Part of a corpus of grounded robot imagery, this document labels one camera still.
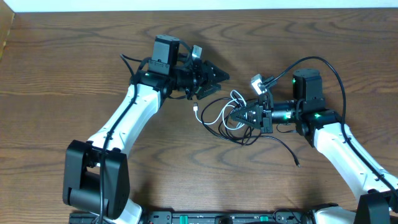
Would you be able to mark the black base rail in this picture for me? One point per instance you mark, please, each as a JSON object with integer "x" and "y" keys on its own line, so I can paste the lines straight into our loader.
{"x": 280, "y": 216}

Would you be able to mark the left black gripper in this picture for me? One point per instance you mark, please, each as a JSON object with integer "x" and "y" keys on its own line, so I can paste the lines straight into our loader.
{"x": 208, "y": 79}

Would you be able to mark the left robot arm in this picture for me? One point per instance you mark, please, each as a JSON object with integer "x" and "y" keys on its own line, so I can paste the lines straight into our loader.
{"x": 96, "y": 174}

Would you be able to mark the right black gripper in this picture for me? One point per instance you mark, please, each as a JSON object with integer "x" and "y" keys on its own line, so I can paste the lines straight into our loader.
{"x": 258, "y": 121}

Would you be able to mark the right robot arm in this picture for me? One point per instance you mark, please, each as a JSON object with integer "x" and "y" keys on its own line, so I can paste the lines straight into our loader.
{"x": 374, "y": 188}

